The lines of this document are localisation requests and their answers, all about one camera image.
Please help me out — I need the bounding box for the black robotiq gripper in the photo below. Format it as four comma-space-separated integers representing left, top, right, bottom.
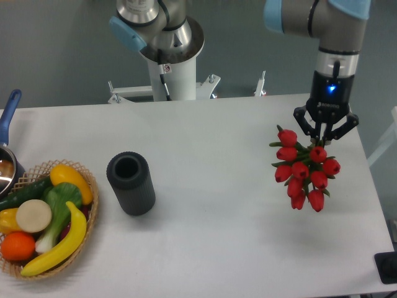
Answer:
293, 71, 359, 145

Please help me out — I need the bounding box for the red tulip bouquet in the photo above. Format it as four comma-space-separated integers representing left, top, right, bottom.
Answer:
269, 125, 341, 212

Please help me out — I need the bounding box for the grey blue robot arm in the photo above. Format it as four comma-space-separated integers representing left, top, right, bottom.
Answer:
109, 1, 370, 145

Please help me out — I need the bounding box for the dark grey ribbed vase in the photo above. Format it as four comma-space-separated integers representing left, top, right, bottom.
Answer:
106, 151, 156, 216

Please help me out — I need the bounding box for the right table clamp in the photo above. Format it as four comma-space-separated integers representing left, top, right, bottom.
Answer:
254, 70, 267, 97

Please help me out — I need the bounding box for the table clamp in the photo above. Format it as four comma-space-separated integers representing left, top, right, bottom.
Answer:
254, 70, 267, 97
196, 74, 221, 100
108, 81, 153, 104

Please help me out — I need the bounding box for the middle table clamp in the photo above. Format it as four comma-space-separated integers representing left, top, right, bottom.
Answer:
196, 74, 221, 100

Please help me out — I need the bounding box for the black device at edge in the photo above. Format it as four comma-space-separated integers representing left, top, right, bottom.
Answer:
374, 251, 396, 284

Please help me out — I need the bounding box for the left table clamp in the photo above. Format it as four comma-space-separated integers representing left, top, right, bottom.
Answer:
108, 81, 153, 104

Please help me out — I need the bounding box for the red fruit in basket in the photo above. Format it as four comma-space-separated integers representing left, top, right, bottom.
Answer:
58, 205, 91, 242

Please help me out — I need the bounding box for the yellow banana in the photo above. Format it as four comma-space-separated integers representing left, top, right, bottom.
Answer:
20, 201, 87, 277

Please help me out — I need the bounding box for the yellow lemon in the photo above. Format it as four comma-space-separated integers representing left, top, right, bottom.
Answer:
50, 164, 94, 205

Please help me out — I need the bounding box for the green bok choy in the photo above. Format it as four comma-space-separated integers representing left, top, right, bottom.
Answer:
35, 183, 82, 255

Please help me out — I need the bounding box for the woven wicker basket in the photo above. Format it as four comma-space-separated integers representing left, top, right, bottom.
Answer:
1, 160, 99, 280

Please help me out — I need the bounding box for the green cucumber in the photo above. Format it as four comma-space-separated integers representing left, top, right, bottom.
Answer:
1, 176, 52, 211

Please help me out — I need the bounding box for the beige round disc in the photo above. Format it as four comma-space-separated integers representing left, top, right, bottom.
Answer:
16, 199, 52, 233

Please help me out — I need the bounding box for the orange fruit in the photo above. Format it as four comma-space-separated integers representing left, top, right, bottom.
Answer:
1, 232, 35, 261

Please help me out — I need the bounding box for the yellow bell pepper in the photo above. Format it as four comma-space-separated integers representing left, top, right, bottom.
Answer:
0, 208, 22, 235

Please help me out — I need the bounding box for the white frame at right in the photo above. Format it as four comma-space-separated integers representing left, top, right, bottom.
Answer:
367, 106, 396, 167

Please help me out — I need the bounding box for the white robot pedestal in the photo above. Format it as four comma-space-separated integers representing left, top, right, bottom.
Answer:
141, 16, 205, 102

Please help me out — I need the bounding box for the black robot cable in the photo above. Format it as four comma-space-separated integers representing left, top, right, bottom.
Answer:
156, 48, 172, 101

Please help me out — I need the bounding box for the blue handled saucepan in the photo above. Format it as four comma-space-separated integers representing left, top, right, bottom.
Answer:
1, 89, 25, 199

